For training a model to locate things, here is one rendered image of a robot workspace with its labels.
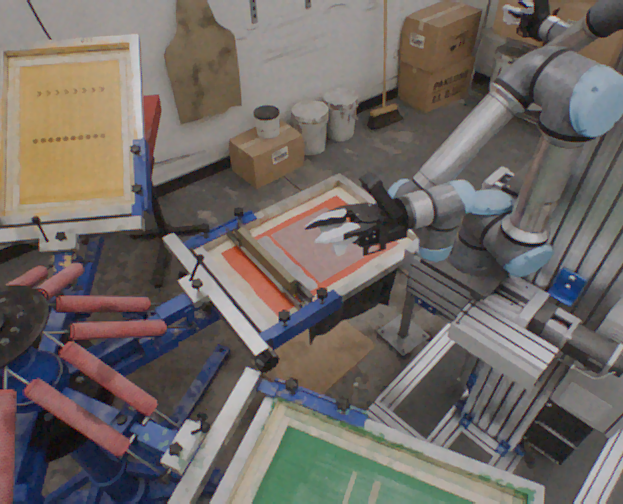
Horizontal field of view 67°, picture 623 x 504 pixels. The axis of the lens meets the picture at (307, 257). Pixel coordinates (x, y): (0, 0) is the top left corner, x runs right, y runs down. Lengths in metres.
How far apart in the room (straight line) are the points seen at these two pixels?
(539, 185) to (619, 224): 0.32
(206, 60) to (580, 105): 2.89
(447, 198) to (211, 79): 2.83
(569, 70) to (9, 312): 1.44
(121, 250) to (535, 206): 2.88
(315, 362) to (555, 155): 1.87
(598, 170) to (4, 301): 1.58
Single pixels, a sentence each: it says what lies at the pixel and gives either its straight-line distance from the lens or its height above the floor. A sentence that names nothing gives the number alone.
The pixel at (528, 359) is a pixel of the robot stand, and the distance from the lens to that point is 1.43.
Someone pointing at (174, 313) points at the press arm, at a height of 1.04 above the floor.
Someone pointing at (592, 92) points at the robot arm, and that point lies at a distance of 1.05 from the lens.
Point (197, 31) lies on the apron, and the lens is 3.54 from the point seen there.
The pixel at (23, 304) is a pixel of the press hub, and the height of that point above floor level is 1.31.
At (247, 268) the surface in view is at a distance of 1.86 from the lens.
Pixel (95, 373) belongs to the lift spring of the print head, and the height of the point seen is 1.17.
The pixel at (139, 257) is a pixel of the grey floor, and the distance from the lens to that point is 3.46.
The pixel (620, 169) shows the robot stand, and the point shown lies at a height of 1.62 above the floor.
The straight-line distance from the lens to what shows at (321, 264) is 1.85.
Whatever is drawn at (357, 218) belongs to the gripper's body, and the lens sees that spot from 0.94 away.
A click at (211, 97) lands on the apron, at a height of 0.67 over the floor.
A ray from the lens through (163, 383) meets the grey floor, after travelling 2.77.
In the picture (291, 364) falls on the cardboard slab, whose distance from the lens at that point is 2.68.
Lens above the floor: 2.29
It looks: 45 degrees down
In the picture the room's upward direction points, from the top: 2 degrees counter-clockwise
